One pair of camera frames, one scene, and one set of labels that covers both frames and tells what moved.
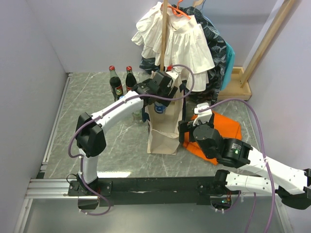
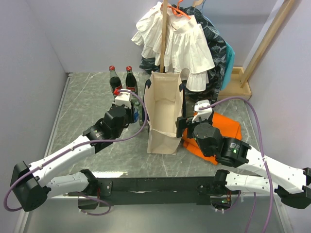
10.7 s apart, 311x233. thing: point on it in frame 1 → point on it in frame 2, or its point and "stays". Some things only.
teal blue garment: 230,58 stays
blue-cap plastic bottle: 159,108 → 136,115
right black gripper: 185,125 stays
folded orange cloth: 228,129 stays
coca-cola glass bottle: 130,79 stays
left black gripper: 170,91 → 130,112
